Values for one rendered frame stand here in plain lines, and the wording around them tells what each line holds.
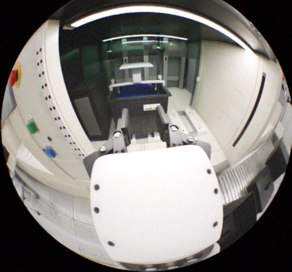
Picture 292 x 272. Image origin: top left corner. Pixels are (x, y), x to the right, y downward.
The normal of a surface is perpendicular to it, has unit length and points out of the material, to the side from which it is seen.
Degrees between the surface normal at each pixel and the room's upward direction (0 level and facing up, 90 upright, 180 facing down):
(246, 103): 90
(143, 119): 90
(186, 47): 90
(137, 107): 90
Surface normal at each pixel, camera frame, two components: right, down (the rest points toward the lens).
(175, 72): 0.12, 0.66
